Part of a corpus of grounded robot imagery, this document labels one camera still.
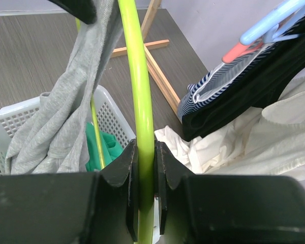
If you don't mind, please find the black tank top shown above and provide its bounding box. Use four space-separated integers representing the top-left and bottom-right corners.
182 17 305 141

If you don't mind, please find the pink hanger with striped top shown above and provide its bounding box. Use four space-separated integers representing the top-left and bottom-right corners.
222 41 263 64

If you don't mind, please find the grey tank top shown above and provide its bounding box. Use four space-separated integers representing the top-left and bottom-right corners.
5 1 122 175

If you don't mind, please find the white tank top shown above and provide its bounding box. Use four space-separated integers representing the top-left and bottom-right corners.
155 77 305 180

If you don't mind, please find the green tank top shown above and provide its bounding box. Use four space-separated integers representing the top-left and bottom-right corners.
85 123 123 172

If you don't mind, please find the light blue hanger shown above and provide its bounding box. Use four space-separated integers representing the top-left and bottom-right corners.
239 0 305 46

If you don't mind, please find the blue striped tank top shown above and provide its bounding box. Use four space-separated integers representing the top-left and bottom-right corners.
177 15 305 120

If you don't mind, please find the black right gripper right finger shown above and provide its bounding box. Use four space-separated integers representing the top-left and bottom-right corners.
155 141 305 243

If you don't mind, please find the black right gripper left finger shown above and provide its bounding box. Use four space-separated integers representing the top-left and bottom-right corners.
0 140 138 243

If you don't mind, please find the white plastic laundry basket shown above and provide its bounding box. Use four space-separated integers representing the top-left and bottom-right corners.
0 85 135 175

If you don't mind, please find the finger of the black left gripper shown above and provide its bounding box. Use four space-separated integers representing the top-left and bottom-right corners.
49 0 97 24

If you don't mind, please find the lime green hanger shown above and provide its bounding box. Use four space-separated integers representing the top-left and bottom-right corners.
85 1 155 243

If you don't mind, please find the wooden clothes rack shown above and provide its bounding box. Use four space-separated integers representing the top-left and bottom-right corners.
111 0 181 120

